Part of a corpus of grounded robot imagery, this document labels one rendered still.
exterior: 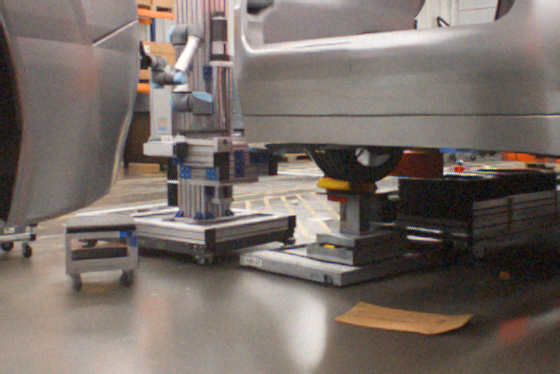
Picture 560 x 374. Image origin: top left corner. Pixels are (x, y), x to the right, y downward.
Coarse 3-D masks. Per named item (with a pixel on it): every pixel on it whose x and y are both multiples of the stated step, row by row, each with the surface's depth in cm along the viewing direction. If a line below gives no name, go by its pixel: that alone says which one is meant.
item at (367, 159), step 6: (348, 150) 418; (354, 150) 450; (354, 156) 450; (360, 156) 459; (366, 156) 456; (372, 156) 453; (378, 156) 450; (384, 156) 447; (390, 156) 445; (360, 162) 451; (366, 162) 449; (372, 162) 446; (378, 162) 443; (384, 162) 441; (366, 168) 429; (372, 168) 433
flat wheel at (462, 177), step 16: (448, 176) 527; (464, 176) 523; (480, 176) 511; (496, 176) 500; (400, 192) 498; (416, 192) 481; (432, 192) 474; (448, 192) 471; (464, 192) 472; (480, 192) 475; (496, 192) 487; (400, 208) 497; (416, 208) 481; (432, 208) 476; (448, 208) 473; (464, 208) 473; (480, 208) 477
